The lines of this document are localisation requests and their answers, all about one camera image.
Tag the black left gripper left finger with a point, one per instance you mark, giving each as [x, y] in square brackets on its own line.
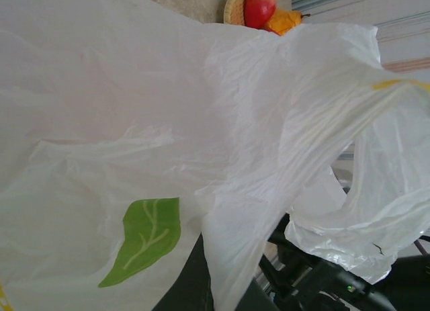
[191, 284]

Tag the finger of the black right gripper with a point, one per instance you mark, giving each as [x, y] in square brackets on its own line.
[295, 245]
[273, 274]

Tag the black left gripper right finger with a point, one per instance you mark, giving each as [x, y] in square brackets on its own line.
[255, 299]

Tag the white lemon print plastic bag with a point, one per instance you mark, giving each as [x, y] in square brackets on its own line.
[201, 123]

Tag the orange fruit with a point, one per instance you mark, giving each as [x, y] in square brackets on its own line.
[285, 22]

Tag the red apple with leaf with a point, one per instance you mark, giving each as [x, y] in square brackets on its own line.
[259, 7]

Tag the woven bamboo basket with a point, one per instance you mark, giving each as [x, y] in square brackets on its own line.
[233, 8]

